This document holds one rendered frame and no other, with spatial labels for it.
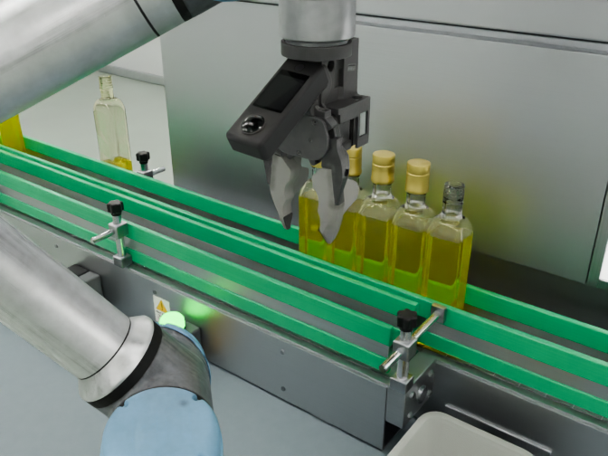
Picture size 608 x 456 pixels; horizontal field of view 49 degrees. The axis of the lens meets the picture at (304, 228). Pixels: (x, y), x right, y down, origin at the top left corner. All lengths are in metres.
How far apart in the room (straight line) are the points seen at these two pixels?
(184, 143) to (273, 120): 0.91
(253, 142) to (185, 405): 0.28
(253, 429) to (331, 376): 0.16
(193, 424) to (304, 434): 0.42
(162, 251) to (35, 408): 0.33
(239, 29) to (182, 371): 0.75
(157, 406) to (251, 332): 0.43
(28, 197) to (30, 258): 0.82
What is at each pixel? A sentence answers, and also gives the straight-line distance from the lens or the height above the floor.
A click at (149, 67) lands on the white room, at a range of 6.22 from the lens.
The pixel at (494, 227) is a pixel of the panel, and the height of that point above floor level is 1.03.
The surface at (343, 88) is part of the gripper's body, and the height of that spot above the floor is 1.33.
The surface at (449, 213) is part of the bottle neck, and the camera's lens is 0.97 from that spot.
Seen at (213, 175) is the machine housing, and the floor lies 0.95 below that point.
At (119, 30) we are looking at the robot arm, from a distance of 0.50.
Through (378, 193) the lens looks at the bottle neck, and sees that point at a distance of 1.02.
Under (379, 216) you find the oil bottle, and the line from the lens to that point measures 1.02.
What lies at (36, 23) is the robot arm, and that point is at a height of 1.43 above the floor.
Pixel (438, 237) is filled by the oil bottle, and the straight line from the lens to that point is 0.98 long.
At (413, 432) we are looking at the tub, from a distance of 0.98.
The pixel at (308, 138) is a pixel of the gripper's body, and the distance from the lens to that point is 0.68.
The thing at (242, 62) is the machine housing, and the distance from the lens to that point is 1.35.
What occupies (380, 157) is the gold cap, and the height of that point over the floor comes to 1.16.
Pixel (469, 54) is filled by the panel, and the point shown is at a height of 1.30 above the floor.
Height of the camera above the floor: 1.51
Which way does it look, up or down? 27 degrees down
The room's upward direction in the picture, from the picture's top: straight up
